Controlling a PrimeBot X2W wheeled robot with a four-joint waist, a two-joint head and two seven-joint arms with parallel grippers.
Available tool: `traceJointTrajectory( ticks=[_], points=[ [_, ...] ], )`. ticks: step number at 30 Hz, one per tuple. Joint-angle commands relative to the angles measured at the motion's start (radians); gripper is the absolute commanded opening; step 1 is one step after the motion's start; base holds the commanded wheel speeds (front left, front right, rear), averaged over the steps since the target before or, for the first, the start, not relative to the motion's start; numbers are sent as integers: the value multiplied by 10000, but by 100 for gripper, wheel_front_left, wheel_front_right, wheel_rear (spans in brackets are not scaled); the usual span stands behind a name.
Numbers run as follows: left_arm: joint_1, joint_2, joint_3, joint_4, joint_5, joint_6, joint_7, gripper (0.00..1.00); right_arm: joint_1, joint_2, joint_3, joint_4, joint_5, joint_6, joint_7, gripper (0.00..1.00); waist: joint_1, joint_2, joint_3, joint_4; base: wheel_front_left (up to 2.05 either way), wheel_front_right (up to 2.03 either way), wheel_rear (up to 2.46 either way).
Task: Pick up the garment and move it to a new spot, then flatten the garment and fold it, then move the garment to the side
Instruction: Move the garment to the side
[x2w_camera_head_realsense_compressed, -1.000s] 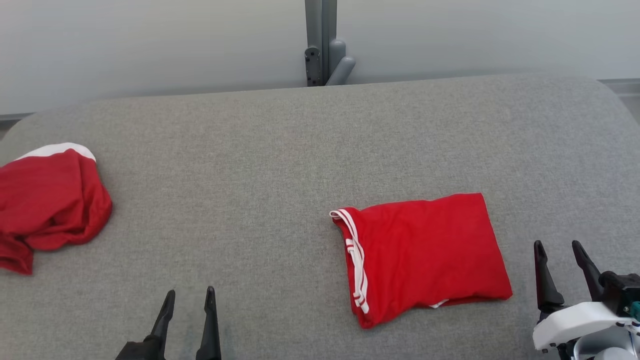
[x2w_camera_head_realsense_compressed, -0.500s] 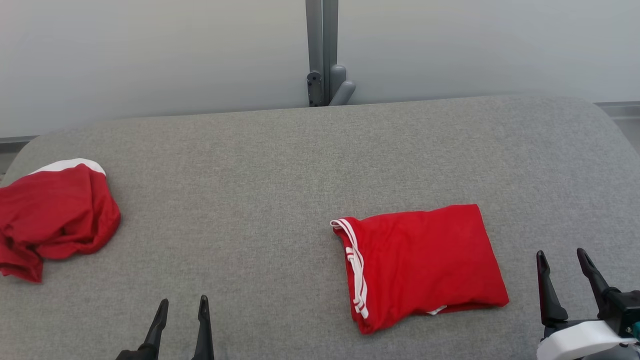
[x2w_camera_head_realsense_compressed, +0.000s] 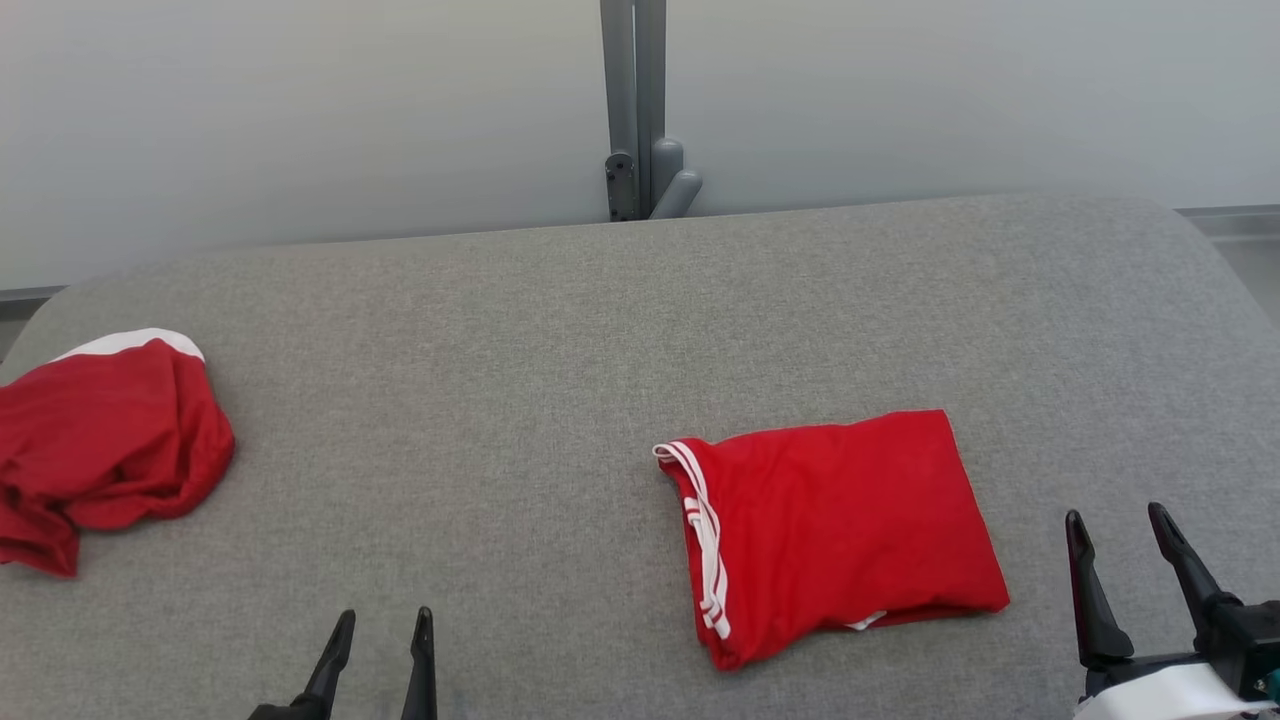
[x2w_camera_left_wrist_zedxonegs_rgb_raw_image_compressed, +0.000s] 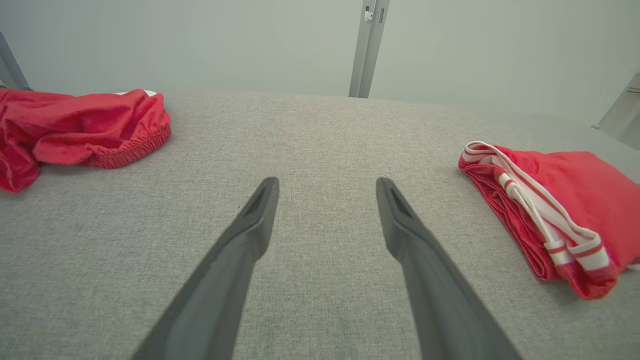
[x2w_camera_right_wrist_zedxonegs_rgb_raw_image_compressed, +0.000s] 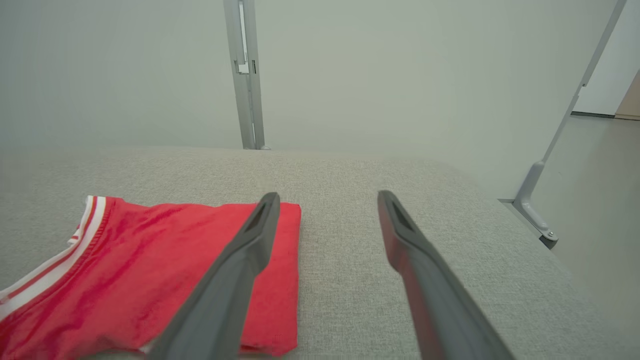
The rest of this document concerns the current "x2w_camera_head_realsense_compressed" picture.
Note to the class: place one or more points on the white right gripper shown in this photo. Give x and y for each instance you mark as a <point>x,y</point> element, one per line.
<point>1150,695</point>

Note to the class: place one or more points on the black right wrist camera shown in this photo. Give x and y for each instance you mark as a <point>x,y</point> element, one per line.
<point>1245,640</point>

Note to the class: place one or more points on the grey metal stand post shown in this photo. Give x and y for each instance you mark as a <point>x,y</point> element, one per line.
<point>635,100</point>

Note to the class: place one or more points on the grey fabric sofa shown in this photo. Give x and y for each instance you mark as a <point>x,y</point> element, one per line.
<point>500,400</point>

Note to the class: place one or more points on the red shorts white waistband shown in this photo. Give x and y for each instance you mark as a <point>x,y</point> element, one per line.
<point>110,440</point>

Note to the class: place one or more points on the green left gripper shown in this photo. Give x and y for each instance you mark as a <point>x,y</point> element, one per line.
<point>285,712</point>

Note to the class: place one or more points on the red basketball jersey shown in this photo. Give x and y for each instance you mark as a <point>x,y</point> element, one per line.
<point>850,530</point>

